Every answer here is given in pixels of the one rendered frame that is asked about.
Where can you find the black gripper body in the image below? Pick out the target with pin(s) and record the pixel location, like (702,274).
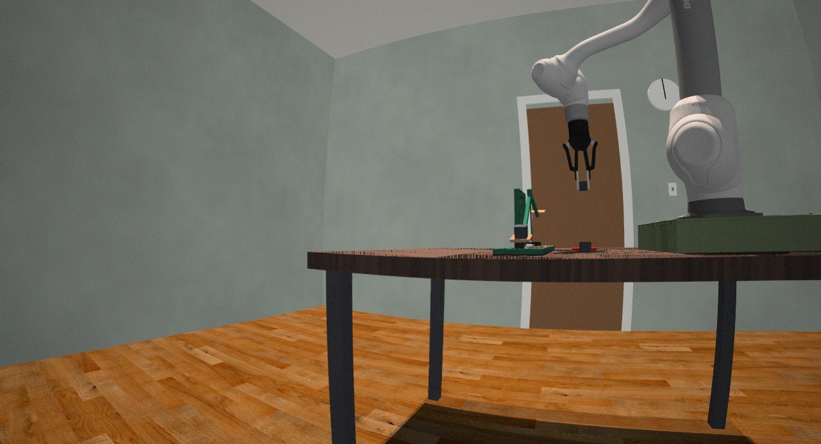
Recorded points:
(578,130)

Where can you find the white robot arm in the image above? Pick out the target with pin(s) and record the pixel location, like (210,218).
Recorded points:
(702,144)

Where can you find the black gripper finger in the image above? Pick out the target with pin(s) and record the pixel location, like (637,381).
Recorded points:
(575,169)
(589,168)

